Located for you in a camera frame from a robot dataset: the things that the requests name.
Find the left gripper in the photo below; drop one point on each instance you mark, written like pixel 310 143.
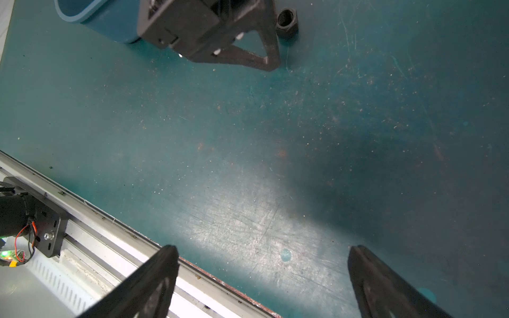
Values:
pixel 215 32

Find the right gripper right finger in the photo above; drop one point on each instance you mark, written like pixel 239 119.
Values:
pixel 381 292

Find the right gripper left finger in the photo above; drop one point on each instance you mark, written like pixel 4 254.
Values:
pixel 145 293

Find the black nut cluster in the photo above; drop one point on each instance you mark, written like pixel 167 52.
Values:
pixel 287 24

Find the blue plastic storage box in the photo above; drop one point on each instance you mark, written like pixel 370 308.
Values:
pixel 114 19

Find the green table mat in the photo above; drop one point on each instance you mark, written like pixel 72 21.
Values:
pixel 386 125

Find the aluminium front rail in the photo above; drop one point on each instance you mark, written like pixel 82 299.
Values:
pixel 97 254

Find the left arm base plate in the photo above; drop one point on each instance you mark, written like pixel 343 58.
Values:
pixel 23 208

